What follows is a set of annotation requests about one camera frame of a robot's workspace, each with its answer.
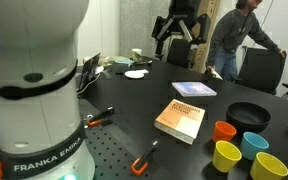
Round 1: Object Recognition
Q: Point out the orange black clamp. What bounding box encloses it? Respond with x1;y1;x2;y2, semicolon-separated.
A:
85;106;115;127
131;140;159;176

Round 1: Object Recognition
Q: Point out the white paper cup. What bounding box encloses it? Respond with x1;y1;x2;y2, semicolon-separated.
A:
132;48;142;60

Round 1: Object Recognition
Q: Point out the orange black clamp far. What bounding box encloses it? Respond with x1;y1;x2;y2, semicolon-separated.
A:
85;106;115;127

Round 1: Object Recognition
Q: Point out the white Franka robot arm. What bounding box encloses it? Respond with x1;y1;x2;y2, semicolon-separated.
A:
0;0;95;180

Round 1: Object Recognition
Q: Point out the yellow cup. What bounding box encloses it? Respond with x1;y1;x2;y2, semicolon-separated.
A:
250;152;288;180
212;140;242;173

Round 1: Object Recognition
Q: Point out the orange cup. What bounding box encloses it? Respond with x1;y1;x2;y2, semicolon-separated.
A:
212;121;237;142

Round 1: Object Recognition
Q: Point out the open laptop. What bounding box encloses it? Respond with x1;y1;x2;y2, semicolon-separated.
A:
77;53;100;92

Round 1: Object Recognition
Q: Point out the black camera tripod rig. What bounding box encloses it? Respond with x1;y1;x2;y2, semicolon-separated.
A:
151;0;211;59

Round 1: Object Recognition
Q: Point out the black bowl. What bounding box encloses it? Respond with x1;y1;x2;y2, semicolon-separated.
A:
226;102;271;134

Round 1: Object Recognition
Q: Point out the white paper plate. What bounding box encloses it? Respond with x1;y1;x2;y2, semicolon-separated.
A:
124;71;144;79

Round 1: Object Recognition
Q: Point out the orange black clamp near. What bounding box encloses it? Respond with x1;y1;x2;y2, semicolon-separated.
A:
131;140;159;176

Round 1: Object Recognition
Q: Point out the light blue paperback book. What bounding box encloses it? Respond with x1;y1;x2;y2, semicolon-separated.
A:
172;82;217;97

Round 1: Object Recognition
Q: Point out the blue cup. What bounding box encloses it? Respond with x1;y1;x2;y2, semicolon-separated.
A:
240;132;269;160

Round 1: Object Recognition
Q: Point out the yellow cup near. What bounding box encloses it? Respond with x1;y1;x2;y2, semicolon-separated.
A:
212;140;242;173

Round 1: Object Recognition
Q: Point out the yellow cup far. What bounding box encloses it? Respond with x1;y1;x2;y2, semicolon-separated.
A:
250;152;288;180

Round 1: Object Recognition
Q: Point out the person in grey sweater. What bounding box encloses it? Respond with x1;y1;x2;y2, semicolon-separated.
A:
206;0;286;81

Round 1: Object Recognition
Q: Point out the black perforated mounting board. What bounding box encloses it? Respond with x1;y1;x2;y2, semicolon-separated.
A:
78;98;158;180

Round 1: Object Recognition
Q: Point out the black office chair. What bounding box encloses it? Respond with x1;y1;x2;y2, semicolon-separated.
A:
231;46;286;95

